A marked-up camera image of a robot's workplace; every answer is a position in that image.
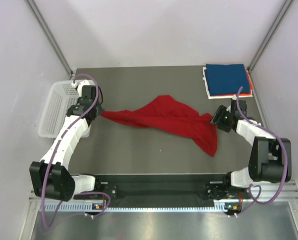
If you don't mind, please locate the red t-shirt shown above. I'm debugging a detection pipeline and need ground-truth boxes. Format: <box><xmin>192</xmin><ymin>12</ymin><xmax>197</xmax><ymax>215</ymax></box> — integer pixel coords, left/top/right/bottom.
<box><xmin>101</xmin><ymin>95</ymin><xmax>218</xmax><ymax>157</ymax></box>

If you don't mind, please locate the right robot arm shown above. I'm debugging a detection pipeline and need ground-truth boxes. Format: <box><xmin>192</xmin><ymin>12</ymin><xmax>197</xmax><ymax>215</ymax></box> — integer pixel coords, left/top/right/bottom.
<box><xmin>210</xmin><ymin>99</ymin><xmax>292</xmax><ymax>204</ymax></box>

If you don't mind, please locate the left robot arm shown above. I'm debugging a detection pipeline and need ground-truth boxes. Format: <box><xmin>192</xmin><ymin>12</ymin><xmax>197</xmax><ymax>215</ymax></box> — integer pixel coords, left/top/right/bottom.
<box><xmin>29</xmin><ymin>80</ymin><xmax>103</xmax><ymax>202</ymax></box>

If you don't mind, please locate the folded white t-shirt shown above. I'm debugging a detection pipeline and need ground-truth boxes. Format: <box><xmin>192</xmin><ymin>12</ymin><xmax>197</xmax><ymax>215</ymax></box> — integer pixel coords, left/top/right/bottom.
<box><xmin>202</xmin><ymin>66</ymin><xmax>253</xmax><ymax>100</ymax></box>

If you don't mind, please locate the folded blue t-shirt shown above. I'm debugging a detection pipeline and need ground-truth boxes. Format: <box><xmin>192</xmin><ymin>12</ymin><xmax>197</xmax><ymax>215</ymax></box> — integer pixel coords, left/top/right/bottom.
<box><xmin>206</xmin><ymin>64</ymin><xmax>246</xmax><ymax>96</ymax></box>

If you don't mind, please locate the white plastic basket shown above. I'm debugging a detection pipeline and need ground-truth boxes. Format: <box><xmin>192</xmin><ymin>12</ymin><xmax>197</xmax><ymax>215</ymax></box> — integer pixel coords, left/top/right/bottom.
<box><xmin>37</xmin><ymin>80</ymin><xmax>81</xmax><ymax>139</ymax></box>

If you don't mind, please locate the folded orange t-shirt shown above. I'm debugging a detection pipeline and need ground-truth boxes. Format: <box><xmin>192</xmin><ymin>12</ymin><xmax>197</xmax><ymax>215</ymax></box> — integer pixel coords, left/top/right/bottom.
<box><xmin>233</xmin><ymin>72</ymin><xmax>253</xmax><ymax>97</ymax></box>

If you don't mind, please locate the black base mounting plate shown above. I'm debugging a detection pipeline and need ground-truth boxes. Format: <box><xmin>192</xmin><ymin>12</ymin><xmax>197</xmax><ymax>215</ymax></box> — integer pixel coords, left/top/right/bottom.
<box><xmin>94</xmin><ymin>173</ymin><xmax>249</xmax><ymax>200</ymax></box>

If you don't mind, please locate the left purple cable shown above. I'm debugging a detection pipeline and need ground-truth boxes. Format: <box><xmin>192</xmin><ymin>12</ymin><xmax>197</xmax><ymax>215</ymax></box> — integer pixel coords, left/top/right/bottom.
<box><xmin>40</xmin><ymin>73</ymin><xmax>112</xmax><ymax>229</ymax></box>

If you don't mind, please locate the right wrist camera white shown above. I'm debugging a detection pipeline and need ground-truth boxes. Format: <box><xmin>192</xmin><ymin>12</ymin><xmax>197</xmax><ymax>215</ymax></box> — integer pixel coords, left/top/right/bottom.
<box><xmin>230</xmin><ymin>96</ymin><xmax>247</xmax><ymax>114</ymax></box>

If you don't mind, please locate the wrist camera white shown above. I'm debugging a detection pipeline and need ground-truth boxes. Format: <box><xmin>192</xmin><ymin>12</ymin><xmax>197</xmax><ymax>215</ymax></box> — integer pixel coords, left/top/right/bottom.
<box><xmin>230</xmin><ymin>96</ymin><xmax>247</xmax><ymax>114</ymax></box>
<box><xmin>71</xmin><ymin>79</ymin><xmax>89</xmax><ymax>92</ymax></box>

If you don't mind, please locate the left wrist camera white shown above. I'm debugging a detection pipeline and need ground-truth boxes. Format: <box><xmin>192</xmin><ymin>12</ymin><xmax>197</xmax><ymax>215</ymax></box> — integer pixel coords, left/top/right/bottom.
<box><xmin>71</xmin><ymin>79</ymin><xmax>89</xmax><ymax>92</ymax></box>

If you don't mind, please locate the slotted grey cable duct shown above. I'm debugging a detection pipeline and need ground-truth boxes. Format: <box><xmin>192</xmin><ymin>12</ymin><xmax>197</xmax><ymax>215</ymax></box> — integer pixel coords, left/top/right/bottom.
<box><xmin>40</xmin><ymin>199</ymin><xmax>242</xmax><ymax>213</ymax></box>

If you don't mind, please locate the left aluminium frame post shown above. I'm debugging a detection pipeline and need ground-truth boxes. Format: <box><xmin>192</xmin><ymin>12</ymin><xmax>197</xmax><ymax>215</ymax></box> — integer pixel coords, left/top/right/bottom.
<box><xmin>24</xmin><ymin>0</ymin><xmax>73</xmax><ymax>77</ymax></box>

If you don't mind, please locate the aluminium frame post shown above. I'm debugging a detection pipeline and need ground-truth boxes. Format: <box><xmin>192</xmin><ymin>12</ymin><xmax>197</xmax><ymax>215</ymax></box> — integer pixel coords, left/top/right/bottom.
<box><xmin>248</xmin><ymin>0</ymin><xmax>295</xmax><ymax>72</ymax></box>
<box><xmin>24</xmin><ymin>0</ymin><xmax>73</xmax><ymax>77</ymax></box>

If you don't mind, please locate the right aluminium frame post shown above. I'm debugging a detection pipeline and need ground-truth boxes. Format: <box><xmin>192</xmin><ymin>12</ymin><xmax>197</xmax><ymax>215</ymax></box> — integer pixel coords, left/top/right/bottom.
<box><xmin>248</xmin><ymin>0</ymin><xmax>295</xmax><ymax>72</ymax></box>

